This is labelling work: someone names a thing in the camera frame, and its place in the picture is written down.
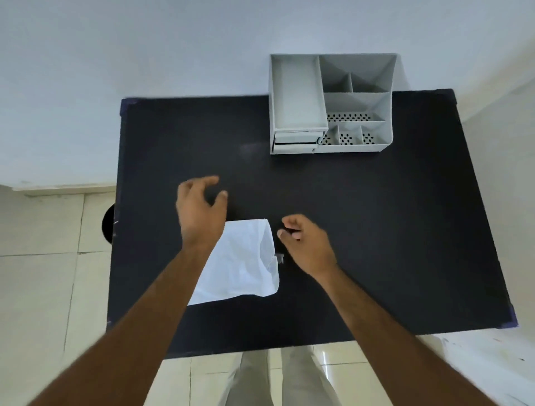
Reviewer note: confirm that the person's left hand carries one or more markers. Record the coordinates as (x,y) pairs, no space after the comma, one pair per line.
(200,221)

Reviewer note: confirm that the small grey organizer drawer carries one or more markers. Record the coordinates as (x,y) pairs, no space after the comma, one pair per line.
(299,137)
(296,147)

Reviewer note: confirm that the person's left thumb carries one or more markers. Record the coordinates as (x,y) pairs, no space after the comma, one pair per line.
(220,200)

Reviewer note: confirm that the white paper bag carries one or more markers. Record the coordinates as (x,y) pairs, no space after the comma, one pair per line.
(244,267)

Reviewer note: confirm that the grey desk organizer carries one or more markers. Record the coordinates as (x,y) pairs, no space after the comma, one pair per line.
(334,104)

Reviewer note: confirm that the person's right thumb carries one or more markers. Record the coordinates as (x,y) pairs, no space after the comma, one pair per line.
(284,239)

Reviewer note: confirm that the person's left leg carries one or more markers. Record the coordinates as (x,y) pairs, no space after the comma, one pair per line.
(248,380)

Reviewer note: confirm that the person's left forearm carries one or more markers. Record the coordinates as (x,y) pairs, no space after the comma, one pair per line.
(138,330)

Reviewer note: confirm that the person's right leg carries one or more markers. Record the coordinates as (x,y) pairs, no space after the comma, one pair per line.
(305,378)

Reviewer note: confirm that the person's right hand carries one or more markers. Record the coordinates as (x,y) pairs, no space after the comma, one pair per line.
(311,249)

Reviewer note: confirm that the person's right forearm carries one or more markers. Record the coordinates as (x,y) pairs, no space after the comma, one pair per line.
(388,338)

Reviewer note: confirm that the black round object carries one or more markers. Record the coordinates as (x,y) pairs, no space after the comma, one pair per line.
(108,223)

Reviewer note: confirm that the person's leg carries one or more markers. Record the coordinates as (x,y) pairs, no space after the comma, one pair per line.
(248,380)
(305,378)

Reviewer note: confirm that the small grey clip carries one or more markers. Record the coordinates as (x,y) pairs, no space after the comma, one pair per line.
(279,258)

